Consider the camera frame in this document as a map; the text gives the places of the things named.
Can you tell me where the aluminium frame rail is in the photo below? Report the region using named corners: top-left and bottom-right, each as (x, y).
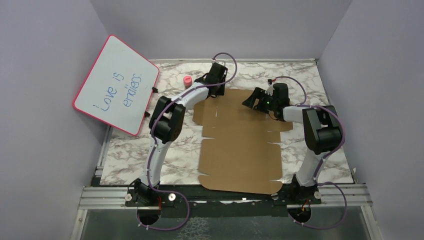
top-left (78, 127), bottom-right (383, 240)

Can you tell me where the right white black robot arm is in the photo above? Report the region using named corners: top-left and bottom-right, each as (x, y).
top-left (242, 83), bottom-right (344, 204)

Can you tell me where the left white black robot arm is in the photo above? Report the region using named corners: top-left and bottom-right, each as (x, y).
top-left (131, 62), bottom-right (228, 206)

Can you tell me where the pink-framed whiteboard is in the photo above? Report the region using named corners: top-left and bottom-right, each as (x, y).
top-left (72, 35), bottom-right (160, 136)

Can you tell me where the pink-capped clear bottle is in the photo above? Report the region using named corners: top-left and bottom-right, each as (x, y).
top-left (183, 75), bottom-right (193, 89)

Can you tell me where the brown cardboard box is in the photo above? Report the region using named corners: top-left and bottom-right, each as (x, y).
top-left (192, 89), bottom-right (293, 195)

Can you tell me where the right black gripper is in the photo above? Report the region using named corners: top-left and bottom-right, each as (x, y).
top-left (241, 87), bottom-right (277, 114)

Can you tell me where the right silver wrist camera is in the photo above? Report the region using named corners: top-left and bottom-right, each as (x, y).
top-left (265, 83), bottom-right (274, 96)

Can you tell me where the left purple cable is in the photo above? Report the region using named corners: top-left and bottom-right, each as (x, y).
top-left (136, 51), bottom-right (238, 232)

